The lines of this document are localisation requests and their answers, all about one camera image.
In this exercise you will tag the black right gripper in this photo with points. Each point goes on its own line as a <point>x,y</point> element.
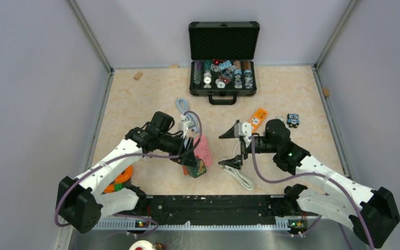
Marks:
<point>236,162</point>

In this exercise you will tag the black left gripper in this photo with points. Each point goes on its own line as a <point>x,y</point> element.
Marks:
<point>188,158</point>

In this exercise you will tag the dark green cube socket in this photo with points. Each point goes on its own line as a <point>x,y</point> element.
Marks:
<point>200,168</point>

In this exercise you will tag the pink triangular power strip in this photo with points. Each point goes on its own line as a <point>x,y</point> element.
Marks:
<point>202,150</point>

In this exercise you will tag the red cube socket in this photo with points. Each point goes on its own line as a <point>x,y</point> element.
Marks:
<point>188,171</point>

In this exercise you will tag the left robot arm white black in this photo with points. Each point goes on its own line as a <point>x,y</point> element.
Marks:
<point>82,201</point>

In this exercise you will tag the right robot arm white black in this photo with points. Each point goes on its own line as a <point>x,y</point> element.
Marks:
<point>372,215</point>

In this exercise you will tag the orange power strip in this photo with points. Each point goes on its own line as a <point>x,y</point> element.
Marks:
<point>258,118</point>

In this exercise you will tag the blue owl figure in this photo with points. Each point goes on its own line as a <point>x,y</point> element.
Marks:
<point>293,120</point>

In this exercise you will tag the orange tape roll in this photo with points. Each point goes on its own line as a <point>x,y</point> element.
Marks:
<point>120,180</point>

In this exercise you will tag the black open carrying case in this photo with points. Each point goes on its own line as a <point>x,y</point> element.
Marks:
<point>222,56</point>

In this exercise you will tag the wooden block left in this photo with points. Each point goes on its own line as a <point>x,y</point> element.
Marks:
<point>138,75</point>

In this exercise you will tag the red white emergency button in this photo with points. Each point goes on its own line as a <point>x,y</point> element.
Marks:
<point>146,245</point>

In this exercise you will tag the wooden block right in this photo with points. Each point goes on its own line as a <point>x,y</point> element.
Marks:
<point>326,92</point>

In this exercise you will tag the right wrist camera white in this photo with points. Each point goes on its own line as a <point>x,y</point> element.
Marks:
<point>243,131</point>

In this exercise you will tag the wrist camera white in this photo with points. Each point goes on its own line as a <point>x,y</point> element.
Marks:
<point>243,131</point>
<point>185,124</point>

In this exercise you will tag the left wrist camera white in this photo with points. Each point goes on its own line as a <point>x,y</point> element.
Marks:
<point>185,124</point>

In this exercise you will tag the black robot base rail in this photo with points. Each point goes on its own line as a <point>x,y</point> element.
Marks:
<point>217,210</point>

